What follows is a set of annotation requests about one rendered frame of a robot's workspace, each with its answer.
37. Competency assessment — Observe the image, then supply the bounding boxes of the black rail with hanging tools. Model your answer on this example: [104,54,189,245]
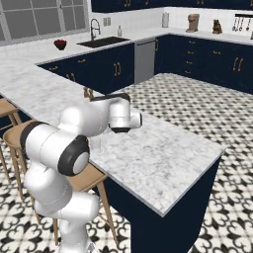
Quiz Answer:
[231,13,253,33]

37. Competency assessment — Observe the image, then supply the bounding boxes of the navy cupboard run, gold handles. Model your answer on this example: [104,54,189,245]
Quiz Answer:
[154,34,253,96]
[37,42,135,96]

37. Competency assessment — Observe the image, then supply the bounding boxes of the navy wall cupboards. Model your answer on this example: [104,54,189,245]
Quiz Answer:
[90,0,253,14]

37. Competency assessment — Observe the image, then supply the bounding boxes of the black tap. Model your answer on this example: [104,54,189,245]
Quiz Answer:
[90,18,102,42]

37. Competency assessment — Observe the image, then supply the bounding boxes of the grey dishwasher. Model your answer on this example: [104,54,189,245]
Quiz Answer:
[133,39,157,85]

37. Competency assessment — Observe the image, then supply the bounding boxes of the white paper towel roll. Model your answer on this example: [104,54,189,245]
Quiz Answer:
[161,12,170,29]

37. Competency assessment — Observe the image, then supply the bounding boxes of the navy dining counter base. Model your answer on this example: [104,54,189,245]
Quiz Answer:
[97,156,222,253]

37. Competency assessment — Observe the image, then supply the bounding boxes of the grey framed window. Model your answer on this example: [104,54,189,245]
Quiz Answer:
[0,0,90,43]

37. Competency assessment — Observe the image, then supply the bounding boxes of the brown knife block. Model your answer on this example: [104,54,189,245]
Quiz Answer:
[211,19,223,36]

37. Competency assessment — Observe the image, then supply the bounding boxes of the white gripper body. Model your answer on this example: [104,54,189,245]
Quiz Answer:
[129,109,143,130]

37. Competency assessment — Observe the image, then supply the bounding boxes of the black sink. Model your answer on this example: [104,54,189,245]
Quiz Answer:
[76,36,131,49]

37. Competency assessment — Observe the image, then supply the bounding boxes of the small brown wooden object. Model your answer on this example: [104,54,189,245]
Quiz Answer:
[82,86,95,101]

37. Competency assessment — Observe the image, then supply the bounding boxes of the wooden bar stool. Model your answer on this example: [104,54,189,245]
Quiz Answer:
[0,98,23,127]
[51,162,119,247]
[2,120,38,201]

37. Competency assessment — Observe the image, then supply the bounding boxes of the dark bowl of red fruit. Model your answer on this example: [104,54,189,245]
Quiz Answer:
[53,39,68,51]

